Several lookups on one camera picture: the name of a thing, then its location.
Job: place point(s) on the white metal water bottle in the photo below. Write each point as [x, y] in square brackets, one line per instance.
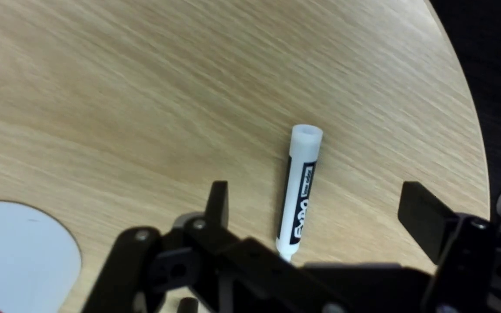
[40, 260]

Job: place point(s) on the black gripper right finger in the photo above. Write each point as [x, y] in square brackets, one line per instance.
[464, 248]

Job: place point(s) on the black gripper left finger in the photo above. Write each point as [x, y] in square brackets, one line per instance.
[222, 272]

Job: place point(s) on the white black dry-erase marker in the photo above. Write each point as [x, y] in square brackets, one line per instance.
[304, 156]

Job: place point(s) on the round wooden table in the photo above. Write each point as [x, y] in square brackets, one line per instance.
[118, 114]

